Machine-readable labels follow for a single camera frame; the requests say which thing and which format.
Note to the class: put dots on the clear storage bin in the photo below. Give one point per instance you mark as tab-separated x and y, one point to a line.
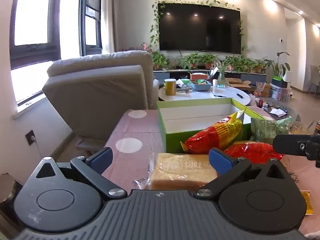
281	93

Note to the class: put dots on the pale green snack bag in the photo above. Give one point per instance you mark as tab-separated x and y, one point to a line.
265	130

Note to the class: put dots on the green ivy vine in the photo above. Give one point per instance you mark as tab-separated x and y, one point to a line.
156	27

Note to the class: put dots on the dark framed window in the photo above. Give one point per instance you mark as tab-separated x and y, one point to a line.
52	17

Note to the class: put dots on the yellow snack packet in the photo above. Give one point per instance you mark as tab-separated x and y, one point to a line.
307	202

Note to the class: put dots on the green bowl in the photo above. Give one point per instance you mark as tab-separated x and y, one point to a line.
185	81

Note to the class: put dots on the orange box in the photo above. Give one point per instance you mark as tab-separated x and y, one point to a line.
198	76

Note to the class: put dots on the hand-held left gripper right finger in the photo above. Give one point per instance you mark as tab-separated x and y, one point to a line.
221	161

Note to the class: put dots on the grey dining chair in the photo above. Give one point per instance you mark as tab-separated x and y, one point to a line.
314	77

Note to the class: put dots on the small teal box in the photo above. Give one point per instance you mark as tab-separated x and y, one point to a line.
222	86

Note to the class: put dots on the yellow can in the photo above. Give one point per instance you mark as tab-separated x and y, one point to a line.
170	87

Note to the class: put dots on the small red box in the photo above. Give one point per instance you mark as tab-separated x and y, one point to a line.
262	103

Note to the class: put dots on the black wall socket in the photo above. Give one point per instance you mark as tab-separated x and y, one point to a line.
30	137

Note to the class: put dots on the white cup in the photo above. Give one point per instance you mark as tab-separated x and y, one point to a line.
215	83

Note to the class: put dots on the blue basket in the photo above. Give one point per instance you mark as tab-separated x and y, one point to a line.
201	87

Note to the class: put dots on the large red snack bag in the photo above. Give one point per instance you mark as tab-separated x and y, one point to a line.
252	152

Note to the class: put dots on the black pen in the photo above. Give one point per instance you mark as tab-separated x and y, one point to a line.
220	96

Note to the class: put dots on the plastic bag of fruit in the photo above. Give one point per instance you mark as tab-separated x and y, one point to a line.
262	90

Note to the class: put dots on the pile of wrappers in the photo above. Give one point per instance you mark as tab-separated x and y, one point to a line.
183	87

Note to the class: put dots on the glass vase with plant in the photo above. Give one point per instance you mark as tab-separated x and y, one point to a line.
221	78

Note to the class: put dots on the tall plant in white pot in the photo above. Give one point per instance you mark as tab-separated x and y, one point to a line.
276	65

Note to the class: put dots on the beige curtain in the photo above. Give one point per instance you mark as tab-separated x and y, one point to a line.
110	17

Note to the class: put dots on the green and black box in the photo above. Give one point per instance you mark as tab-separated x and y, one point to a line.
277	82

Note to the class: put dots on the row of potted plants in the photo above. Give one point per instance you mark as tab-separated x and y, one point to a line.
192	60

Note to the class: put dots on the sliced bread packet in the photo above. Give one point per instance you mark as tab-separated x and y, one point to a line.
180	171

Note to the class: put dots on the dark round table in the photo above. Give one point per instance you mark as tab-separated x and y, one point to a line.
290	112

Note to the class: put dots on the dark television cabinet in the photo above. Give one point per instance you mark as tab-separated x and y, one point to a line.
170	74

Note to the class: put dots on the white crumpled paper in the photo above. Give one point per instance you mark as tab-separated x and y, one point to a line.
278	111

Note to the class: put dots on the wall-mounted black television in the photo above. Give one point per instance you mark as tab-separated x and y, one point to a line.
200	27

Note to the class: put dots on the beige armchair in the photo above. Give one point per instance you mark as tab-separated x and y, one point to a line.
100	92

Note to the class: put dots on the open cardboard box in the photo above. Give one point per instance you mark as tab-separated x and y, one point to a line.
237	82

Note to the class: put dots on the red and yellow snack bag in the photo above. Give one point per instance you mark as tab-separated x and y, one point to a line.
212	135

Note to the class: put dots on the white round coffee table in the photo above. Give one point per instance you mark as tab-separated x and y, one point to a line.
225	92

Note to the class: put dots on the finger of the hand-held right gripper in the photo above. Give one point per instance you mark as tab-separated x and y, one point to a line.
290	144

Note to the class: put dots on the green cardboard box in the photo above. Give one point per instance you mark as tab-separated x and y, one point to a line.
172	140

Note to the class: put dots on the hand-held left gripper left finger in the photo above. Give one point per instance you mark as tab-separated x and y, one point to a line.
101	158

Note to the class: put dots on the red flowering plant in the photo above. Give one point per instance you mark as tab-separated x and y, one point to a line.
144	47

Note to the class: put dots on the pink dotted tablecloth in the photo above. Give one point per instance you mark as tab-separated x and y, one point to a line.
140	127

